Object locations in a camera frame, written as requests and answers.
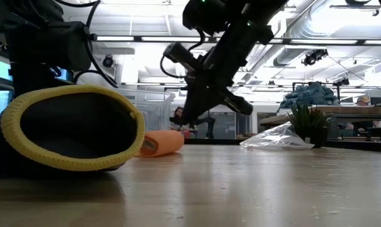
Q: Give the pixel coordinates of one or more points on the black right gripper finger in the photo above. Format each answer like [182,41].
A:
[239,105]
[193,112]

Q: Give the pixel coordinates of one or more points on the clear plastic bin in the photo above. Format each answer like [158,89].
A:
[155,110]

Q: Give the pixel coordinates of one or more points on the orange bandage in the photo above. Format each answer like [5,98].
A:
[165,142]

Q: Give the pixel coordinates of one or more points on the clear plastic bag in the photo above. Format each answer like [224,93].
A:
[272,138]

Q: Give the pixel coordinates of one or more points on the black background robot arm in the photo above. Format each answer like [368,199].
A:
[210,126]

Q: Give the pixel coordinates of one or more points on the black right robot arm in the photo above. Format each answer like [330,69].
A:
[250,19]

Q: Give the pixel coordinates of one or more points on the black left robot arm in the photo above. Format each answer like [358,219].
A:
[32,11]

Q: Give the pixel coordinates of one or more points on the person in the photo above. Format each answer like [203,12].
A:
[178,113]
[363,100]

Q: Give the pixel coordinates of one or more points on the black ceiling spotlight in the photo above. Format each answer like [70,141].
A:
[108,61]

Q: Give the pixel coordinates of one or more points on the blue cloth pile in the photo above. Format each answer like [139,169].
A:
[310,94]

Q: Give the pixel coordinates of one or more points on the small green potted plant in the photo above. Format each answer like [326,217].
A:
[310,126]

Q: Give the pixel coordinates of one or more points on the grey printed glove yellow cuff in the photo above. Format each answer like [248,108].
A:
[77,126]

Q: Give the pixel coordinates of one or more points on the wooden workbench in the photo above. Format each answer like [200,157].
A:
[350,111]

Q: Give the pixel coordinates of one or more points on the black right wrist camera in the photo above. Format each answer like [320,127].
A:
[180,55]

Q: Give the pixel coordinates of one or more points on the small black ceiling camera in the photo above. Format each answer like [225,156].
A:
[341,82]

